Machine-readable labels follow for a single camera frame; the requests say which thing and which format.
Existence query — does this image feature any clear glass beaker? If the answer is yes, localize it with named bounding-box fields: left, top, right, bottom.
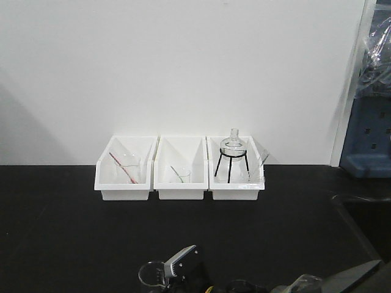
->
left=138, top=261, right=168, bottom=293

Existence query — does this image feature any black wire tripod stand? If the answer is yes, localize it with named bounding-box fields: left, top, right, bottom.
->
left=214, top=148, right=250, bottom=183

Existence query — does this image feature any large beaker in left bin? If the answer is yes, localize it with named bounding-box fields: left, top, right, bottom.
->
left=113, top=154, right=142, bottom=184

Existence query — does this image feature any blue perforated crate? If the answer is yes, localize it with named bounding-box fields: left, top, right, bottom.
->
left=340, top=96, right=390, bottom=178

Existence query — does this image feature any clear plastic bag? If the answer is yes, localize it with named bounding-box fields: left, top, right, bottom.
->
left=357, top=17, right=390, bottom=96

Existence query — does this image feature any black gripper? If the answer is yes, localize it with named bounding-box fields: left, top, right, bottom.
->
left=164, top=277, right=266, bottom=292

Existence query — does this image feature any black lab sink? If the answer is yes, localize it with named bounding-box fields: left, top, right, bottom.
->
left=331, top=195, right=390, bottom=264

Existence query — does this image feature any small beaker in middle bin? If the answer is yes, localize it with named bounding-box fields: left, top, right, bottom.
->
left=175, top=167, right=191, bottom=184

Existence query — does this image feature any white storage bin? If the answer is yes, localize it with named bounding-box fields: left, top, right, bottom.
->
left=94, top=136, right=158, bottom=201
left=153, top=136, right=208, bottom=200
left=206, top=136, right=265, bottom=201

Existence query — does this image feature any left white storage bin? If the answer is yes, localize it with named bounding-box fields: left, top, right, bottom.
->
left=94, top=136, right=158, bottom=201

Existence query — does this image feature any middle white storage bin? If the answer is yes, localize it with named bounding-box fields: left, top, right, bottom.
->
left=153, top=136, right=208, bottom=200

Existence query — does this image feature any right white storage bin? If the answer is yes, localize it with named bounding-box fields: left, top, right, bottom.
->
left=206, top=136, right=265, bottom=201

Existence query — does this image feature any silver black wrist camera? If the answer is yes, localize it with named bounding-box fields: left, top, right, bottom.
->
left=163, top=245, right=205, bottom=281

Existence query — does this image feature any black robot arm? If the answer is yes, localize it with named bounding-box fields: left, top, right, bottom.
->
left=163, top=261, right=378, bottom=292

